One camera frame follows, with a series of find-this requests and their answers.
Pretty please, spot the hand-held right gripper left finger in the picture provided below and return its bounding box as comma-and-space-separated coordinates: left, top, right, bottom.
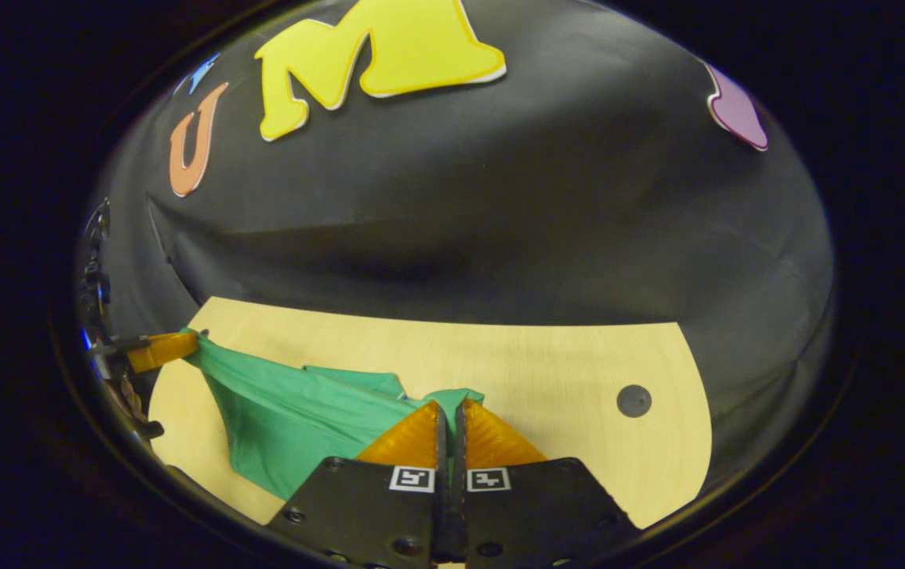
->
266, 400, 451, 569

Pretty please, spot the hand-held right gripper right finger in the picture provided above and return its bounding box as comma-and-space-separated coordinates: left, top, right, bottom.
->
452, 397, 643, 569

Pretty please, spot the green T-shirt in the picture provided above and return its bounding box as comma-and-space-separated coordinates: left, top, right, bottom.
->
182, 328, 486, 500

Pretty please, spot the black backdrop cloth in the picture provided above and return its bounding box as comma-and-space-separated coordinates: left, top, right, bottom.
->
77, 0, 836, 507

